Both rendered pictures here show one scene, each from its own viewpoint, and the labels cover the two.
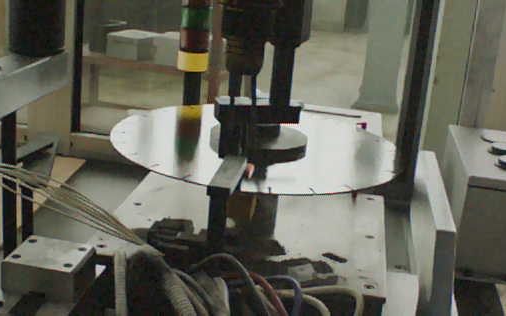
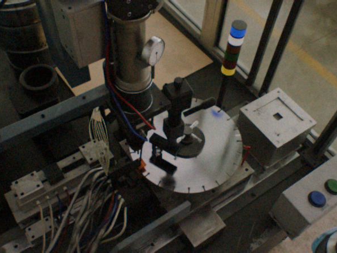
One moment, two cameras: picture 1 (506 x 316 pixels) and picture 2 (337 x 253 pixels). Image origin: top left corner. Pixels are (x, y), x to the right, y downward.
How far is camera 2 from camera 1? 0.84 m
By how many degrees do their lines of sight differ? 50
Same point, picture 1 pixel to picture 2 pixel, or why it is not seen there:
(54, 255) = (92, 152)
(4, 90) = (81, 109)
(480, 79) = not seen: outside the picture
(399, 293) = (198, 218)
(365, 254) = (198, 198)
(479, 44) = not seen: outside the picture
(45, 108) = (206, 32)
